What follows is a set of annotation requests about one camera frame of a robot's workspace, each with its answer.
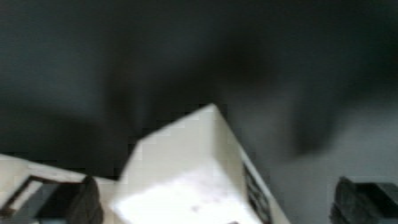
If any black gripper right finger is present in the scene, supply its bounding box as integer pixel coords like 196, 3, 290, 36
329, 177, 398, 224

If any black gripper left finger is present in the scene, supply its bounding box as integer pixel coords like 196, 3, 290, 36
66, 176, 104, 224

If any white table leg with tag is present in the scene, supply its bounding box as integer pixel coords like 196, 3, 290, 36
111, 105, 292, 224

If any white sheet with tags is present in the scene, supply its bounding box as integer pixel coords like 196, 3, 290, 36
0, 154, 123, 224

